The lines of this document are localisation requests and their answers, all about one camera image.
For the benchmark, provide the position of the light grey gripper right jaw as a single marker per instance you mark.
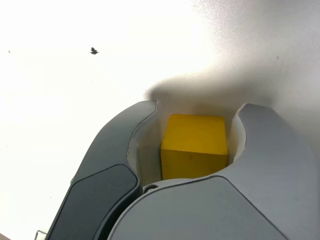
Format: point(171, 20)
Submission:
point(225, 207)

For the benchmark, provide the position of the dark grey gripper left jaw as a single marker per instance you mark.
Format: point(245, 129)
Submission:
point(100, 187)

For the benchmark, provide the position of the yellow cube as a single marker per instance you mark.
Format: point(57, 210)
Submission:
point(195, 140)

